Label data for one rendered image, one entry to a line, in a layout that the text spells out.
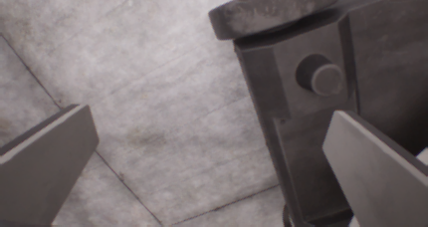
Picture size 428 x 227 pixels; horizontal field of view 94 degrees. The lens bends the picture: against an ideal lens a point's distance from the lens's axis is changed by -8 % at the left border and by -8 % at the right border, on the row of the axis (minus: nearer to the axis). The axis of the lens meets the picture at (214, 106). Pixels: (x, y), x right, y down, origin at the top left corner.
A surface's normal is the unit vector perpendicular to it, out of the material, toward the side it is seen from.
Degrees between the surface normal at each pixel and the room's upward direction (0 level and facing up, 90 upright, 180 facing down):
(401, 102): 0
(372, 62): 0
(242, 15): 37
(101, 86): 0
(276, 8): 12
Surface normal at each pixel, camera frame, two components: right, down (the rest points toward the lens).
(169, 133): 0.02, 0.39
